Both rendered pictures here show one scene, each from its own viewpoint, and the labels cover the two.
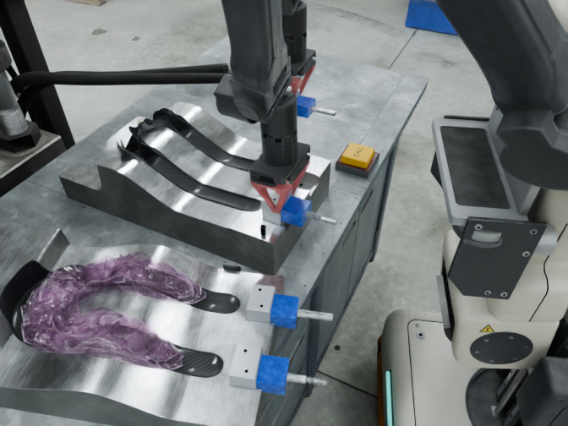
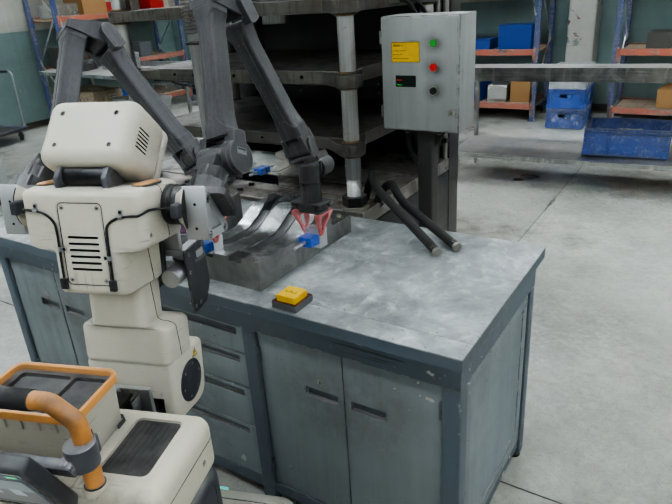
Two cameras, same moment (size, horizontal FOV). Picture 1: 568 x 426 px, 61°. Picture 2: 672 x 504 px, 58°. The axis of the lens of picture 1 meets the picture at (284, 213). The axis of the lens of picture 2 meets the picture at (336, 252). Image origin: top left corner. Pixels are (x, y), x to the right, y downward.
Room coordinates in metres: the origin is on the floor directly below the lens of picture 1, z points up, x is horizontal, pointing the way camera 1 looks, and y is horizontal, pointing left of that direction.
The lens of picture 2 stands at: (1.21, -1.59, 1.57)
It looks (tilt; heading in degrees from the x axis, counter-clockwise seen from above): 23 degrees down; 97
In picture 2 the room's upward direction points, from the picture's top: 4 degrees counter-clockwise
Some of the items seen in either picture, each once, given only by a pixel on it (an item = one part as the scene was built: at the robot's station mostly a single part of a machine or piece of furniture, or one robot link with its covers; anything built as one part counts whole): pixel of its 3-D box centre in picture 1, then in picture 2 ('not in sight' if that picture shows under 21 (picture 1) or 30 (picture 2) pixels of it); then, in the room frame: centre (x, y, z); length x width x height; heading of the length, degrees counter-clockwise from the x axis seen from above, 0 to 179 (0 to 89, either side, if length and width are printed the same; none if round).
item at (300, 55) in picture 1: (292, 48); (310, 194); (0.94, -0.02, 1.06); 0.10 x 0.07 x 0.07; 154
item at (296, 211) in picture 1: (301, 212); (201, 247); (0.61, -0.03, 0.91); 0.13 x 0.05 x 0.05; 64
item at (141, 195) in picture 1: (194, 171); (275, 232); (0.78, 0.18, 0.87); 0.50 x 0.26 x 0.14; 64
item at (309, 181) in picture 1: (303, 187); (240, 260); (0.72, -0.04, 0.87); 0.05 x 0.05 x 0.04; 64
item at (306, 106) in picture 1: (308, 107); (306, 241); (0.92, -0.05, 0.93); 0.13 x 0.05 x 0.05; 63
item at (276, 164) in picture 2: not in sight; (286, 155); (0.65, 1.14, 0.87); 0.50 x 0.27 x 0.17; 64
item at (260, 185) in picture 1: (278, 186); not in sight; (0.62, 0.01, 0.96); 0.07 x 0.07 x 0.09; 64
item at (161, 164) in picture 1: (194, 156); (268, 219); (0.77, 0.18, 0.92); 0.35 x 0.16 x 0.09; 64
